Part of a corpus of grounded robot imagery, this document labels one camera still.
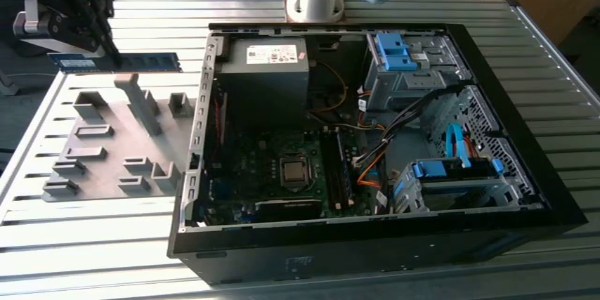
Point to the RAM stick with black chips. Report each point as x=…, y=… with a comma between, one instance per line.
x=348, y=173

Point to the blue drive latch bracket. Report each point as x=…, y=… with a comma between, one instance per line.
x=394, y=54

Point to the green motherboard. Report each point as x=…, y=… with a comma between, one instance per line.
x=248, y=173

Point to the grey power supply unit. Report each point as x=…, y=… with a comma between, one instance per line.
x=263, y=85

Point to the black graphics card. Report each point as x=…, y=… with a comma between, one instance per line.
x=286, y=210

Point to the grey parts rack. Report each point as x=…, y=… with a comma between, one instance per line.
x=131, y=128

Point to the white furniture foot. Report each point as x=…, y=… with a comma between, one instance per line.
x=7, y=84

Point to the grey optical drive cage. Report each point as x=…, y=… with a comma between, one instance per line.
x=394, y=89

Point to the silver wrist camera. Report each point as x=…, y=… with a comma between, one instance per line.
x=56, y=45

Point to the grey disk bay cage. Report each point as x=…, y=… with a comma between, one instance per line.
x=408, y=201

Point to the CPU socket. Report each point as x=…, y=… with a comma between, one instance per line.
x=295, y=171

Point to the black PC case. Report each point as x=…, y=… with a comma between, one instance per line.
x=328, y=254

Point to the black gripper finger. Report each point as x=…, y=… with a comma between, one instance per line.
x=75, y=33
x=108, y=40

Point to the blue disk carrier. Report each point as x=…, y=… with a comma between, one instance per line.
x=436, y=169

